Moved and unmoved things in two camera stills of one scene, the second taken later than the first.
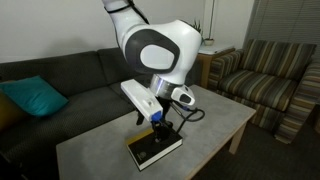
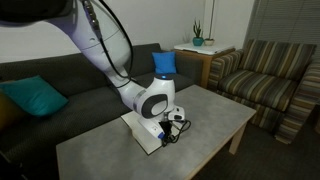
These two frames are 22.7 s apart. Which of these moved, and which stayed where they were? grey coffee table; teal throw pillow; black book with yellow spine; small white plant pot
Moved: black book with yellow spine
Stayed: grey coffee table; small white plant pot; teal throw pillow
